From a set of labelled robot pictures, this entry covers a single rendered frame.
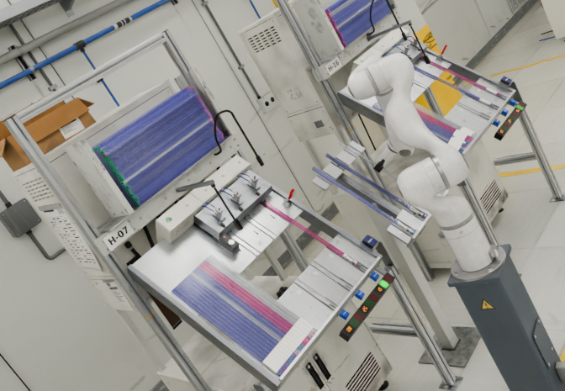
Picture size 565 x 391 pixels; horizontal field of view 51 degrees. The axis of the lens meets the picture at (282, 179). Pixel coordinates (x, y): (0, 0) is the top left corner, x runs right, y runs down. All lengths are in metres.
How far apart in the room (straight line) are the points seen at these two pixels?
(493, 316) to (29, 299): 2.55
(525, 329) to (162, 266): 1.31
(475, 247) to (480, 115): 1.31
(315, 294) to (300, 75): 1.36
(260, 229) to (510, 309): 0.99
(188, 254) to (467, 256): 1.03
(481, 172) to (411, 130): 1.74
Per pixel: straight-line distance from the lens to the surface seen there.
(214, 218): 2.39
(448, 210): 2.00
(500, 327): 2.23
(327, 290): 2.32
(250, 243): 2.40
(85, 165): 2.33
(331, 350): 2.70
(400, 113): 2.01
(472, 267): 2.11
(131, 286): 2.37
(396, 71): 2.06
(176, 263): 2.34
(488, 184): 3.74
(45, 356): 3.80
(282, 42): 3.22
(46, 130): 2.59
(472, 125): 3.19
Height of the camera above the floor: 1.82
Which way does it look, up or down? 16 degrees down
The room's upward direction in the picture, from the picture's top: 30 degrees counter-clockwise
